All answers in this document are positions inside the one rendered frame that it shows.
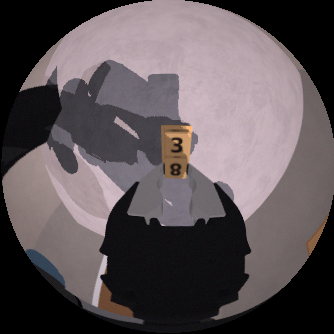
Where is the brown rectangular tray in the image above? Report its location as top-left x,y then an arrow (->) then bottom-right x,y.
161,125 -> 192,163

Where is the wooden calendar cube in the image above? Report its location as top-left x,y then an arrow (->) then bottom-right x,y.
164,129 -> 191,157
164,156 -> 188,179

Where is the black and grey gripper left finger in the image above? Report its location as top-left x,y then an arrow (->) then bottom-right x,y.
99,163 -> 165,256

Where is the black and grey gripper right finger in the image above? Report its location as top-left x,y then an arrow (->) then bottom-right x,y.
186,163 -> 251,256

